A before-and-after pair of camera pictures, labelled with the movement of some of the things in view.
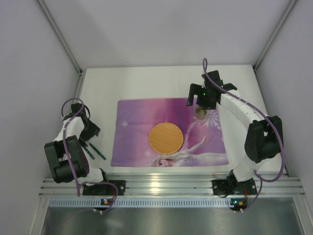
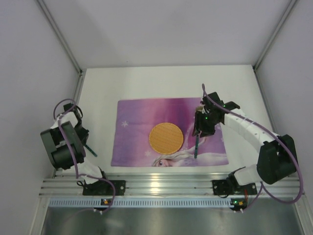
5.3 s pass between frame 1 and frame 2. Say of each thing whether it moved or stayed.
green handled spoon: moved
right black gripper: moved
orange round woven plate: stayed
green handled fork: moved
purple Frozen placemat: stayed
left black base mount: stayed
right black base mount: stayed
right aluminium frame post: stayed
